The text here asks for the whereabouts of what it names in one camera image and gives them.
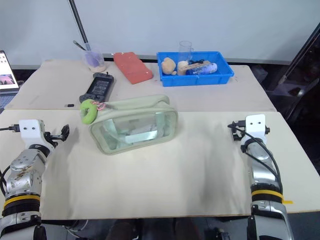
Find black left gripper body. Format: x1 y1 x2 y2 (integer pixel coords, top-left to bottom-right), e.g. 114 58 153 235
43 130 60 150

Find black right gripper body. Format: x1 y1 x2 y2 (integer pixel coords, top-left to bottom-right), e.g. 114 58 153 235
231 128 248 143

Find green transparent pouch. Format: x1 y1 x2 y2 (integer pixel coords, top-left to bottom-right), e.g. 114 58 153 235
88 94 179 156

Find green donut plush charm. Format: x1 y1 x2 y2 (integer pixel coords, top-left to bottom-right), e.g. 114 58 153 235
79 98 99 125

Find black handheld controller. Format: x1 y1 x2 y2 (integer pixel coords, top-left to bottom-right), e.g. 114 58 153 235
79 71 115 104

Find blue plastic bin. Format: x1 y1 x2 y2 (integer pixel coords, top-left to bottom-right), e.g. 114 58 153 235
156 50 235 88

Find clear beaker purple contents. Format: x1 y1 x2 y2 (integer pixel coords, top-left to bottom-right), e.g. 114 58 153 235
83 49 107 74

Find blue purple plastic bottle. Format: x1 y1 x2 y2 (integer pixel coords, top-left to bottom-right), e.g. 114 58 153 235
185 62 219 76

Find open laptop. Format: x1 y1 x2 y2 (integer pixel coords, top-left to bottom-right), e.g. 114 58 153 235
0 49 21 111

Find brown wooden stick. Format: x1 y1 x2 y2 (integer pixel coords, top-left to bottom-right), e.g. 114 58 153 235
186 60 214 72

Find black tripod stand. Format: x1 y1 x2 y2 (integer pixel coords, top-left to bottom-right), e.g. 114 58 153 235
264 21 320 122

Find beige bread toy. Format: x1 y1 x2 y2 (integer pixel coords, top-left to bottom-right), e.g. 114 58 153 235
176 60 191 76

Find clear plastic measuring cup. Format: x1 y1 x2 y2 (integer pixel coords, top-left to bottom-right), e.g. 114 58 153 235
178 40 195 64

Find black ribbed pole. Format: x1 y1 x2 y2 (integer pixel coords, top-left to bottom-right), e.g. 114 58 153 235
68 0 91 51

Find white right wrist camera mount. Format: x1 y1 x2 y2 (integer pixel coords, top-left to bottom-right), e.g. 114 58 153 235
244 113 267 140

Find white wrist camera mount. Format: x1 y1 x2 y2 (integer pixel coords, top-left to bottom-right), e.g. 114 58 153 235
18 119 46 146
244 113 267 140

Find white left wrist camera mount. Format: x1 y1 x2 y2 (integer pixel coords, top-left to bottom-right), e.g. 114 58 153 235
18 119 46 146

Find red white cord charm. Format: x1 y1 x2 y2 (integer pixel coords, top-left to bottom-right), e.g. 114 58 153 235
92 100 107 111

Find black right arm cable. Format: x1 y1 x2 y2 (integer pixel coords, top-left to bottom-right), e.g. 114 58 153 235
227 120 284 200

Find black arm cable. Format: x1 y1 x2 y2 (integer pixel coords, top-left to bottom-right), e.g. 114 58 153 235
0 123 21 133
227 120 284 200

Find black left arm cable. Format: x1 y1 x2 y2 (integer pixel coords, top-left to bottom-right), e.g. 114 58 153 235
0 123 21 133

